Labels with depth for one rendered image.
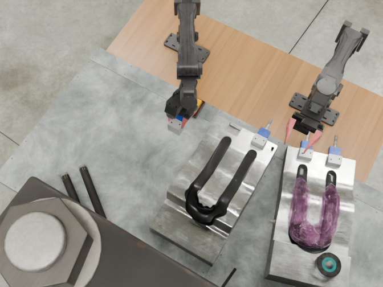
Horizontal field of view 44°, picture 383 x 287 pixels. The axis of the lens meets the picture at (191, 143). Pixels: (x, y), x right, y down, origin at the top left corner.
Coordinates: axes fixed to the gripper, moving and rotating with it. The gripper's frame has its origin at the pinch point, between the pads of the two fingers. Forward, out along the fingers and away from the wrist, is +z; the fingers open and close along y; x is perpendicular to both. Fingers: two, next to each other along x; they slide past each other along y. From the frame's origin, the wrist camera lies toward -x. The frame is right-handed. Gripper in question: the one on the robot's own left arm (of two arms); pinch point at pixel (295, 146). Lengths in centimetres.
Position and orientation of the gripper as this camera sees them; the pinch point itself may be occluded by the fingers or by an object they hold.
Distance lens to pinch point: 147.3
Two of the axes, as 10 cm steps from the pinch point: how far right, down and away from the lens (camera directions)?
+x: 0.1, 3.7, 9.3
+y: 8.7, 4.5, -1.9
